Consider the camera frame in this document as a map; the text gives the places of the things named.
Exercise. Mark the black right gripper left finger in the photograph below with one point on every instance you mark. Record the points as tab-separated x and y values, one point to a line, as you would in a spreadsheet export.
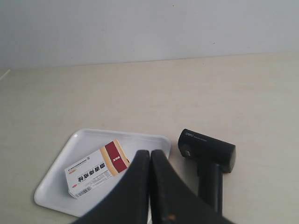
128	202

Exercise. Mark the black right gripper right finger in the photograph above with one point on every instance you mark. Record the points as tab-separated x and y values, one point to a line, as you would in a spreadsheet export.
171	201

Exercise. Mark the white red medicine box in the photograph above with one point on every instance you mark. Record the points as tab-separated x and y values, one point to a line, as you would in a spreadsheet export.
95	169

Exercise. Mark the black handheld barcode scanner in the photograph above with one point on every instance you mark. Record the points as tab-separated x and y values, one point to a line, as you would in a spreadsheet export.
214	158

